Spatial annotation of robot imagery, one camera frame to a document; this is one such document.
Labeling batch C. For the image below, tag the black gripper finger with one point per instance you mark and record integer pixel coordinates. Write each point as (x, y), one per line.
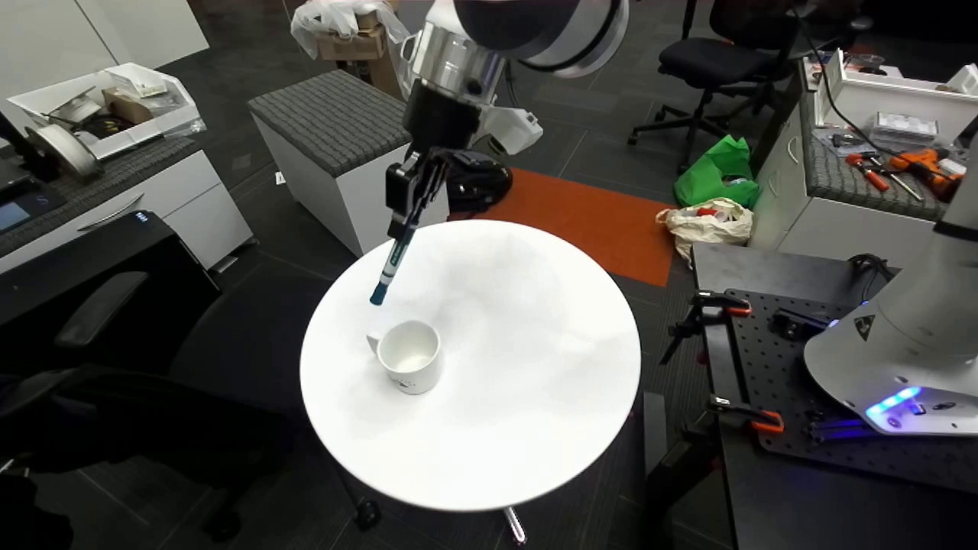
(401, 200)
(429, 178)

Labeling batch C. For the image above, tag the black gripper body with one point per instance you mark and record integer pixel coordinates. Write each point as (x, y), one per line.
(435, 125)

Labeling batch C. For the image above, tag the teal marker pen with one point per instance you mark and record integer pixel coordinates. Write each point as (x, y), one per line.
(391, 265)

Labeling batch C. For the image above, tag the black perforated robot base table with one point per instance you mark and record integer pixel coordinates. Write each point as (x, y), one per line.
(899, 433)

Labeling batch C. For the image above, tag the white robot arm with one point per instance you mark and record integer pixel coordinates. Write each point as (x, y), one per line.
(456, 64)

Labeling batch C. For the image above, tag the white ceramic mug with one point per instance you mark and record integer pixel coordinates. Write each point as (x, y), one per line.
(406, 354)

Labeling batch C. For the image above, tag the black backpack on floor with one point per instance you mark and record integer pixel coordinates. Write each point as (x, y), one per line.
(473, 181)

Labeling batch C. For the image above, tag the white cabinet with grey cushion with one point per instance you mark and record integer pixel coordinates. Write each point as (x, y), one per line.
(332, 139)

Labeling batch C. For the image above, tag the white plastic bag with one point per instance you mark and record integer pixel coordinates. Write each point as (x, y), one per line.
(360, 37)

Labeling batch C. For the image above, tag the orange floor mat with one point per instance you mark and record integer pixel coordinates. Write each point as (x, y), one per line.
(619, 232)

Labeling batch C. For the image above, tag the round white table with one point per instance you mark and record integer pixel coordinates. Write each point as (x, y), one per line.
(538, 359)

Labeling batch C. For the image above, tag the white tray with clutter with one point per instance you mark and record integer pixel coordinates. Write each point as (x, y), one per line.
(115, 108)

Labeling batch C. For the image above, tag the beige printed bag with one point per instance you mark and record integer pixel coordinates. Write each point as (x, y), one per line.
(716, 220)

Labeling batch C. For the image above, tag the green plastic bag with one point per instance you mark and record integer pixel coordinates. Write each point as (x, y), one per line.
(722, 174)

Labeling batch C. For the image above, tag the black swivel chair background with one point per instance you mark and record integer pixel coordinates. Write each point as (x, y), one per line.
(746, 52)

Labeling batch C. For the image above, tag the black office chair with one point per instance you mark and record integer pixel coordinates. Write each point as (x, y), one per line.
(123, 347)

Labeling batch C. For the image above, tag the white side cabinet right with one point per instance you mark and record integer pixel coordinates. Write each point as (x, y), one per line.
(816, 202)

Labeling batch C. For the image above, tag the orange pliers tool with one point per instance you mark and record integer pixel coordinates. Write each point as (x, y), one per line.
(929, 167)

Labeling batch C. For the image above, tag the orange handled clamp upper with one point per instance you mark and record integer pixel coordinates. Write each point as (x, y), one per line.
(704, 309)

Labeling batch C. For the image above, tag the orange handled clamp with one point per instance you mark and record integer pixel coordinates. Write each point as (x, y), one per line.
(704, 309)
(758, 421)

